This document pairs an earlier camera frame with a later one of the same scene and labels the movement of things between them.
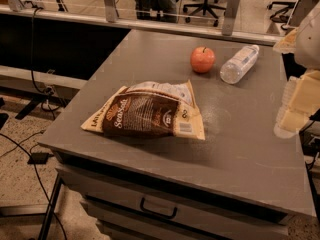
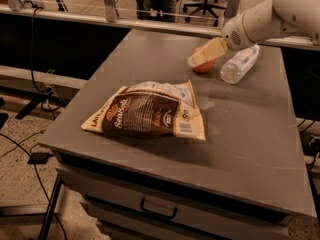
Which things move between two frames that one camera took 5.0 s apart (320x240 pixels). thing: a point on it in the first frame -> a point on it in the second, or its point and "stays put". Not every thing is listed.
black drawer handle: x=158 y=212 stays put
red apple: x=202 y=59 stays put
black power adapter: x=39 y=158 stays put
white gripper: x=309 y=42 -> x=234 y=35
